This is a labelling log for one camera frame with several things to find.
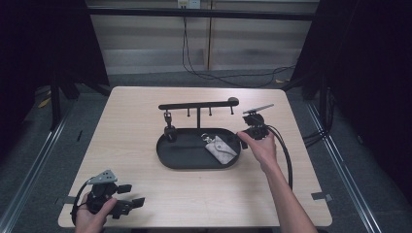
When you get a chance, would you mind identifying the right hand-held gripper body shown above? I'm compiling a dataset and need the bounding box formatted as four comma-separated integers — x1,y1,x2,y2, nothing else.
242,103,276,141

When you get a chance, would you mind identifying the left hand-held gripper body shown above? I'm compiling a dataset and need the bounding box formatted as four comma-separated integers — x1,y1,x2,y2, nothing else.
85,169,131,220

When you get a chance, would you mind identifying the grey key pouch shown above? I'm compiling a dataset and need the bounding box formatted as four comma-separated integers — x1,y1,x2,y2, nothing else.
200,132,239,166

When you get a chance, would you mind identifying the black key rack with tray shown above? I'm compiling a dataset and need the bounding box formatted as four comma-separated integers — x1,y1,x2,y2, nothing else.
155,96,242,170

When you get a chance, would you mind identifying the black car key fob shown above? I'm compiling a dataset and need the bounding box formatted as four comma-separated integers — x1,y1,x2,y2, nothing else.
162,111,179,144

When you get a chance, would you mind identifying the person's right hand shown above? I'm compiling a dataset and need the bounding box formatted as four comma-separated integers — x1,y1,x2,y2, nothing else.
236,129,280,174

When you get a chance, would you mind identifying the person's left hand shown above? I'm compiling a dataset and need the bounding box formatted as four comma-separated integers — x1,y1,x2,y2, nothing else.
75,192,119,233

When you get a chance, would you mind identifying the grey tape strip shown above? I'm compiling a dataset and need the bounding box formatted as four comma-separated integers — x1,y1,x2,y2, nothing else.
54,195,78,206
310,191,334,203

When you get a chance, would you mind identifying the black stand leg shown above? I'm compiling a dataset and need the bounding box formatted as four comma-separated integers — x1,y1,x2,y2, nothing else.
50,74,63,132

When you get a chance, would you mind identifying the yellow floor scrap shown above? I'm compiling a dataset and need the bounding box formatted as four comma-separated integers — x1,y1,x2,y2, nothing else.
37,96,52,109

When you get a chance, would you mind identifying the dark curtain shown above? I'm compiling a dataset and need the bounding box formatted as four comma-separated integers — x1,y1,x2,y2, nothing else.
0,0,111,159
290,0,412,203

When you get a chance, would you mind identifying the black horizontal bar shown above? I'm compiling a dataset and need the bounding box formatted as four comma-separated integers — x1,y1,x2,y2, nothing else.
86,8,317,22

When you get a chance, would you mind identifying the left hand-held gripper cable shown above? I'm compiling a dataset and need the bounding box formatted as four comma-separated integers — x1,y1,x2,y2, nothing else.
70,180,92,226

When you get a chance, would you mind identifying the hand-held gripper cable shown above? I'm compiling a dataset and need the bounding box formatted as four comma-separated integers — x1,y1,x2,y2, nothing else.
70,180,92,226
265,124,294,192

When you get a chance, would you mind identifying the right hand-held gripper cable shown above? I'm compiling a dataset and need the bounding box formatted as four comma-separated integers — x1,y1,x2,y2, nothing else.
265,124,294,192

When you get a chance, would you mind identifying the bundle of black floor cables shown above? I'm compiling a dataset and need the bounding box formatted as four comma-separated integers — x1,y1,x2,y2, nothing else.
302,86,336,149

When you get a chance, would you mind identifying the metal floor rail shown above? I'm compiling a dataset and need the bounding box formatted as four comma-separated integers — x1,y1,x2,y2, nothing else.
0,105,76,233
305,101,384,233

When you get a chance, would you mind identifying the black wall cable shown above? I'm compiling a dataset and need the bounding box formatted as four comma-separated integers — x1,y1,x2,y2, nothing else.
182,16,296,89

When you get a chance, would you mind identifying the white wall socket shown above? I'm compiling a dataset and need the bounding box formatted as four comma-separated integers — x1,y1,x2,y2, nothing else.
177,0,202,10

